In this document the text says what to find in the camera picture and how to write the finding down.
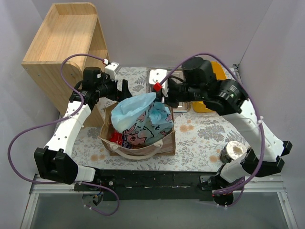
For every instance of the red cookie snack packet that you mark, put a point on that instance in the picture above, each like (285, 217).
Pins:
(117, 138)

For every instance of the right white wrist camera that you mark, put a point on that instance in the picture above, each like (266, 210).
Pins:
(156, 76)

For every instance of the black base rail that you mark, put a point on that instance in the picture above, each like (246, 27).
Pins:
(153, 185)

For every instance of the floral table mat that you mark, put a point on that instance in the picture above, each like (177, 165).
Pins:
(199, 137)

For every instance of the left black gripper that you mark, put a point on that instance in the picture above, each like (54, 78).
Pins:
(119, 93)

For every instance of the brown paper tote bag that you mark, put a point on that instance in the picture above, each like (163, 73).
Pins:
(135, 145)

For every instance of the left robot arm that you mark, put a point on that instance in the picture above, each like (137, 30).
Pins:
(54, 161)

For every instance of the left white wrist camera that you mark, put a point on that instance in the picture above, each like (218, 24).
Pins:
(112, 69)

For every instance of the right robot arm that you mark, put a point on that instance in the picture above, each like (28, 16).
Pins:
(229, 99)

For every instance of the blue cartoon plastic bag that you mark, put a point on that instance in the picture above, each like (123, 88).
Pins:
(144, 112)

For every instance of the grey tape roll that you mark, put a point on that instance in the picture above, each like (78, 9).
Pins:
(232, 151)

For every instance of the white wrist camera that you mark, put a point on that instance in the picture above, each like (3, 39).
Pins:
(112, 69)
(156, 76)

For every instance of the metal tray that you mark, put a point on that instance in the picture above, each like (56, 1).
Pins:
(183, 107)

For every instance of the wooden shelf unit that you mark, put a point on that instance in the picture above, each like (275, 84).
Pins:
(58, 52)

